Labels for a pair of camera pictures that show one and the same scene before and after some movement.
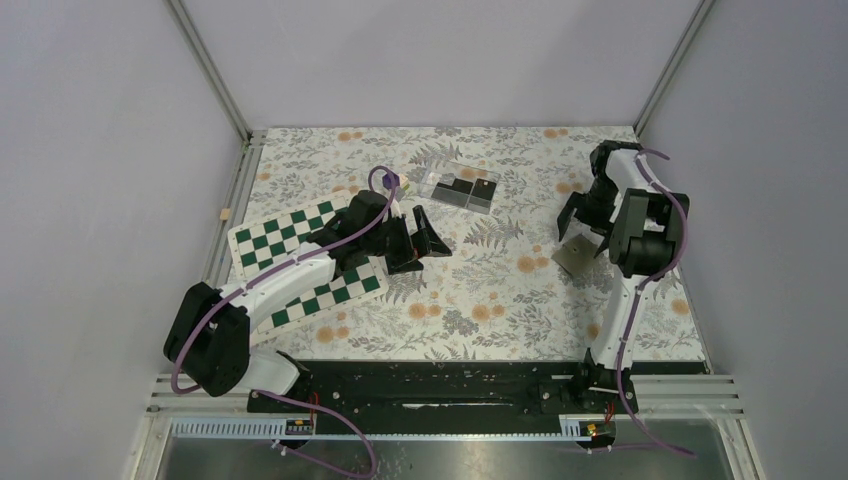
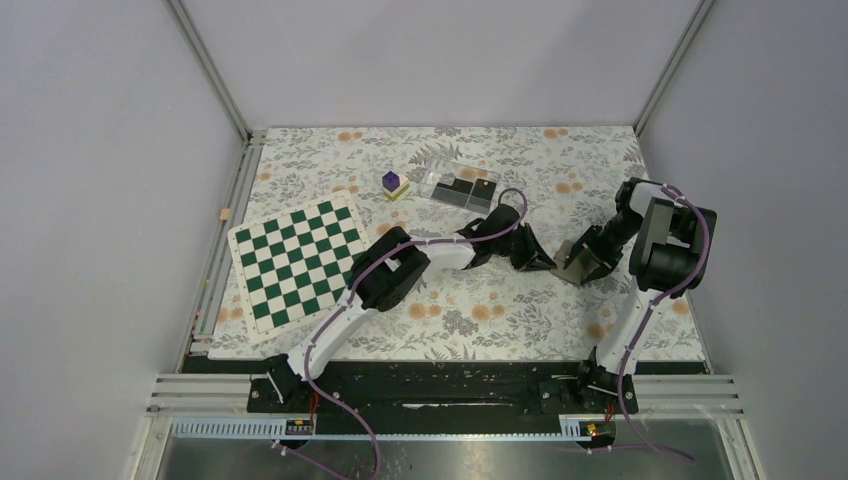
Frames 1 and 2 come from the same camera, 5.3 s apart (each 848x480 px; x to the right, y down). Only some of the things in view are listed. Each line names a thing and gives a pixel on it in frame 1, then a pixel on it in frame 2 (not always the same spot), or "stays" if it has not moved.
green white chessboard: (256, 242) stays
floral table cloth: (513, 286) stays
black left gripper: (401, 262) -> (533, 257)
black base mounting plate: (452, 390) stays
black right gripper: (575, 204) -> (607, 259)
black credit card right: (481, 196) stays
